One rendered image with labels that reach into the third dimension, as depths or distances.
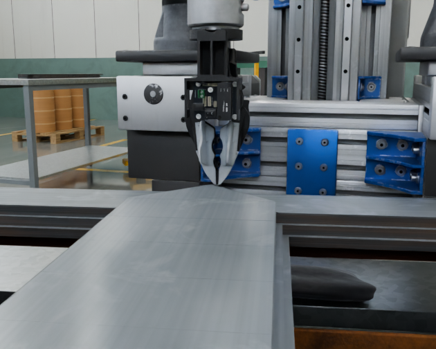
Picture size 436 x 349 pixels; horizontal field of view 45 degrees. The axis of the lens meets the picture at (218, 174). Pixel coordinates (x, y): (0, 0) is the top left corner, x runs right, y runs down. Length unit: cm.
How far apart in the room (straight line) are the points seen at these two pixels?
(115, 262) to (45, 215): 22
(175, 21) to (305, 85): 28
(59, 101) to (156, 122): 748
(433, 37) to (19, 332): 80
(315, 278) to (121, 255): 40
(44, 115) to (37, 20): 474
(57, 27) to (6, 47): 137
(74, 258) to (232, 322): 17
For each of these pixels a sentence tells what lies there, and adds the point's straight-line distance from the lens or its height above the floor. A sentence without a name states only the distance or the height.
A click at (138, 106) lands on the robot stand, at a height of 94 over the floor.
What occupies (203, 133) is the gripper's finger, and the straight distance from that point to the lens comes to 73.
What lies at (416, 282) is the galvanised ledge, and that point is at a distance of 89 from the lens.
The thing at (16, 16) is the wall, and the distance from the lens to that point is 1281.
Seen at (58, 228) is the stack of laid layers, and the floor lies 83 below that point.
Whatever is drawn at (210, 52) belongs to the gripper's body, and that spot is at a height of 102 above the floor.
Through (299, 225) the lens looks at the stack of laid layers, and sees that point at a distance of 58.
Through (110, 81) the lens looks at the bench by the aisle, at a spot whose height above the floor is 92.
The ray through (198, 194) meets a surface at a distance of 66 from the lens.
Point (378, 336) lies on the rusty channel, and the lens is 62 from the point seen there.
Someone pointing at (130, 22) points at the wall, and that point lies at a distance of 1140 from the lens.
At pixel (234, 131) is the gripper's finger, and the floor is 92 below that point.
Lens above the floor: 100
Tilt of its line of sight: 11 degrees down
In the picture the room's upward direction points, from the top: straight up
